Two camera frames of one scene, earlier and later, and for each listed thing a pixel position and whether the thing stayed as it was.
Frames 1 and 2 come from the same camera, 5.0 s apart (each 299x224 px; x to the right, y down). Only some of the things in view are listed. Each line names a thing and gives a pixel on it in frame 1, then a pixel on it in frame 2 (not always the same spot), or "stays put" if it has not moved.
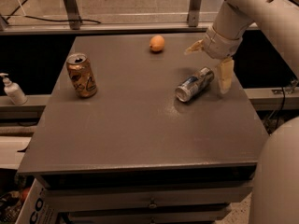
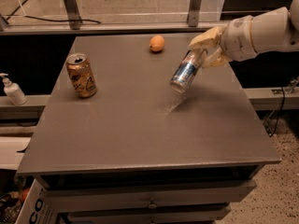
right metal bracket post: [195, 1] stays put
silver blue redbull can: [194, 84] → [187, 69]
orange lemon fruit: [157, 43] stays put
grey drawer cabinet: [136, 130] stays put
